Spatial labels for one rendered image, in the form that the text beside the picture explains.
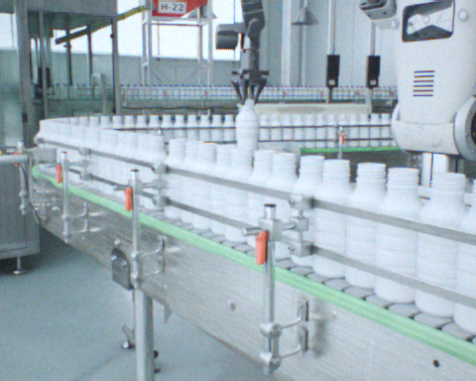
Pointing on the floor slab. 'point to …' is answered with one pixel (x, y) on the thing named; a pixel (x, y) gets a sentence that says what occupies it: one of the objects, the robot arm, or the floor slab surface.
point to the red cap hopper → (174, 11)
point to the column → (291, 44)
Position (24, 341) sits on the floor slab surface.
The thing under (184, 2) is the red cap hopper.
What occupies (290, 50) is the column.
